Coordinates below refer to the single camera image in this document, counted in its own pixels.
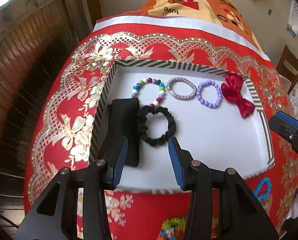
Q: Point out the eye chart poster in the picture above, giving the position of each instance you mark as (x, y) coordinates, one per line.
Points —
(292, 25)

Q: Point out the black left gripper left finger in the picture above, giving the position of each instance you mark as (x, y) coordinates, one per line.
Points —
(115, 159)

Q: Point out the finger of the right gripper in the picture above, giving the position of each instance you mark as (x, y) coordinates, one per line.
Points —
(287, 118)
(282, 128)

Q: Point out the wooden chair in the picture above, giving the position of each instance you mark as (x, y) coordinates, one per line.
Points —
(288, 67)

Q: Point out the white striped jewelry tray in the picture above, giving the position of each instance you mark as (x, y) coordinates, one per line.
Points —
(220, 138)

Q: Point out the red gold floral tablecloth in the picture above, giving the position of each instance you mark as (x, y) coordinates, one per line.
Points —
(64, 129)

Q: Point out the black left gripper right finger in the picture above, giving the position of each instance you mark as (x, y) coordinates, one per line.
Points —
(181, 160)

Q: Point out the wooden slatted door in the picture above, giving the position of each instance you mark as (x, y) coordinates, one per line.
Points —
(36, 38)

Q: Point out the black velvet jewelry pouch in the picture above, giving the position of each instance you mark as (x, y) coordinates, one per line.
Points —
(123, 122)

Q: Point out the black scrunchie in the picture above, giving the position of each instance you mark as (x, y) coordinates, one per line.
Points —
(155, 125)

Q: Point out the leopard print bow scrunchie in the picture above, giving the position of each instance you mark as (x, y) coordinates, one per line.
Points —
(266, 202)

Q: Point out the orange cartoon blanket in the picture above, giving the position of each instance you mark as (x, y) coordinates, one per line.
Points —
(220, 12)

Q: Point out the red satin bow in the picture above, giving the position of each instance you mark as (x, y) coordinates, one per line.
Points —
(231, 91)

